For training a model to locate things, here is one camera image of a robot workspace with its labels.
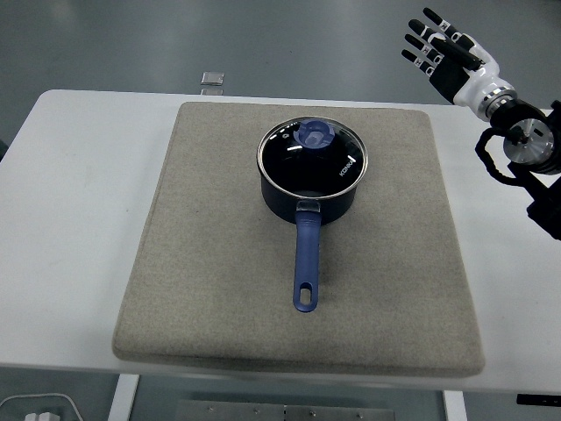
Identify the beige fabric table mat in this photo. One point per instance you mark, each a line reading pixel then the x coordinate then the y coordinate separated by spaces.
pixel 210 263

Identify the small silver floor plate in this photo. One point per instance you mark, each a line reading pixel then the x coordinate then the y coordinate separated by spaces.
pixel 212 91

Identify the white table leg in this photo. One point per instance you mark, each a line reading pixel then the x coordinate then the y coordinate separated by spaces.
pixel 122 399
pixel 454 407

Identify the grey metal plate with screws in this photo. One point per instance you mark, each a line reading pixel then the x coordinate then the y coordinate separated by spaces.
pixel 285 413

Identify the black flat bar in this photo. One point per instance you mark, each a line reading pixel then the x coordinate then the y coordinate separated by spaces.
pixel 539 399

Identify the white block device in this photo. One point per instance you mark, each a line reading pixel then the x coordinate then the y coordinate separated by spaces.
pixel 41 416

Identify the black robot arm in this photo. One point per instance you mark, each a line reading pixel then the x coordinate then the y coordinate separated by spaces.
pixel 528 140

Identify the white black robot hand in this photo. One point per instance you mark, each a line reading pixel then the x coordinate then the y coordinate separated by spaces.
pixel 473 79

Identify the glass pot lid blue knob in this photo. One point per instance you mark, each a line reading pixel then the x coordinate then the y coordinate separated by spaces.
pixel 313 133

